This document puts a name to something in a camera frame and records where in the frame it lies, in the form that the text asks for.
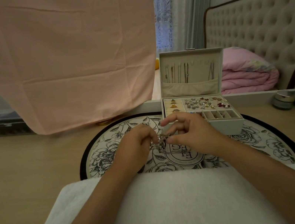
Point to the small yellow object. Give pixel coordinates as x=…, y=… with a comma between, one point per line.
x=157, y=63

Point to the pink hanging cloth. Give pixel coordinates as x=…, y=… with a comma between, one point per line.
x=64, y=53

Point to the blue floral curtain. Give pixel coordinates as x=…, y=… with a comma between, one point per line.
x=163, y=12

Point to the person's left fingers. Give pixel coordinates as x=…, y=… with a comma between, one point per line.
x=148, y=135

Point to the white open jewelry box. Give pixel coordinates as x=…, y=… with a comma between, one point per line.
x=191, y=80

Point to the beige tufted headboard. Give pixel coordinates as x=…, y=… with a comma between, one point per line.
x=262, y=20

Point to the round floral black-rimmed mat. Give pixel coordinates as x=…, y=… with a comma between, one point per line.
x=101, y=155

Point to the person's right thumb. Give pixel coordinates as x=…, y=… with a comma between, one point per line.
x=176, y=139

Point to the pink folded quilt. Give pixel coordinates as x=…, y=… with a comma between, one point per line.
x=242, y=74

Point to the person's right hand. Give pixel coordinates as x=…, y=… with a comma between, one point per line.
x=199, y=135

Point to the person's left forearm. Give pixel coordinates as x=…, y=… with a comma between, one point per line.
x=96, y=212

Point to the white fluffy towel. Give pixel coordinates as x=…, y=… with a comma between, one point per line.
x=180, y=209

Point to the round jar with silver lid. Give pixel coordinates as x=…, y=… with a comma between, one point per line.
x=284, y=99

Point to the grey pleated curtain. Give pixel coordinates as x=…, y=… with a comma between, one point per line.
x=192, y=7

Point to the clear plastic storage box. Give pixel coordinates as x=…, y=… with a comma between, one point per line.
x=8, y=125

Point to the person's right forearm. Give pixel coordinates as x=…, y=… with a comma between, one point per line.
x=274, y=179

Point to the pile of assorted earrings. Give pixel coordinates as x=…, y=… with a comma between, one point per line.
x=205, y=103

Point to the person's left hand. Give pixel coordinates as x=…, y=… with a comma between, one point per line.
x=131, y=150

